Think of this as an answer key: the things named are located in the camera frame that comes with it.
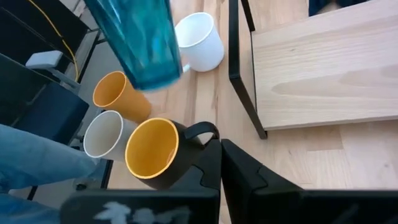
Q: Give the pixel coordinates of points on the black flat panel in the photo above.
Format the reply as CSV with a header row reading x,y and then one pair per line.
x,y
18,31

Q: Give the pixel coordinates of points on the navy blue cloth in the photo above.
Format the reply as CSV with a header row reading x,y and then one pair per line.
x,y
323,6

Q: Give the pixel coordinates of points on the teal ribbed plastic tumbler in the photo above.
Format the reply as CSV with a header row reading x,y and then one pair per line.
x,y
140,40

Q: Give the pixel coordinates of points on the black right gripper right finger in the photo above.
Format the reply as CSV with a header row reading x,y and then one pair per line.
x,y
242,186

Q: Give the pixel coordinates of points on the white ceramic mug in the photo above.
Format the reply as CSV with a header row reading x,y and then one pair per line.
x,y
202,46

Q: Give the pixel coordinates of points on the orange plastic cup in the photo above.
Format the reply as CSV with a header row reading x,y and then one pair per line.
x,y
124,96

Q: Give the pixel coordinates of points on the black mug yellow inside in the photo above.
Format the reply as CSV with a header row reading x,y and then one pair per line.
x,y
152,149

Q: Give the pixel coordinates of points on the black office chair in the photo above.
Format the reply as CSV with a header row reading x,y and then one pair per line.
x,y
53,112

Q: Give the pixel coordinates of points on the person in blue jeans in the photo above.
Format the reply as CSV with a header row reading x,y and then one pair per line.
x,y
37,158

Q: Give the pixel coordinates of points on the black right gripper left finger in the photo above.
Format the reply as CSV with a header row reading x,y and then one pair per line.
x,y
208,174

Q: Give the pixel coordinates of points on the black aluminium table frame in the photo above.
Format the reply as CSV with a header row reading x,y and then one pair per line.
x,y
106,174

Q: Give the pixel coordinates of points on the wooden shelf black metal frame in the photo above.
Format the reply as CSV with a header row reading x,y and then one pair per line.
x,y
326,71

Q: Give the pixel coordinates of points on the beige plastic cup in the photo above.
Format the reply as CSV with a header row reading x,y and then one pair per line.
x,y
105,137

